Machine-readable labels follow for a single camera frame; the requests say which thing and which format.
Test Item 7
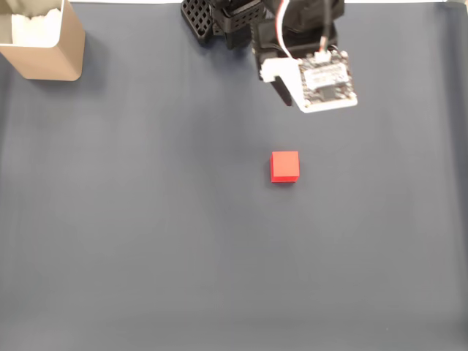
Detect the red cube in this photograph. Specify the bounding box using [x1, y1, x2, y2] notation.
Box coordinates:
[270, 151, 301, 184]

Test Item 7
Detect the beige box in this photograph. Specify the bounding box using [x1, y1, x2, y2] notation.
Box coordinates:
[0, 0, 87, 82]

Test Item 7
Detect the grey-blue table mat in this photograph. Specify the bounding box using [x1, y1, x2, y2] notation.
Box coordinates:
[0, 1, 468, 351]

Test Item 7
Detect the white crumpled paper padding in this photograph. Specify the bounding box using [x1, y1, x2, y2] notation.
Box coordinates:
[10, 7, 61, 48]

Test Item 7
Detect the white and red cable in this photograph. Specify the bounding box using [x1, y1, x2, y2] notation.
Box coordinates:
[274, 0, 295, 60]

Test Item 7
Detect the camera board on white mount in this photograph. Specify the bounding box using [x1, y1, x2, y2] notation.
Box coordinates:
[258, 48, 359, 114]

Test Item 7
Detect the black cable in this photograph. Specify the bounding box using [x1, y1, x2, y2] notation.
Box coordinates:
[320, 0, 336, 54]

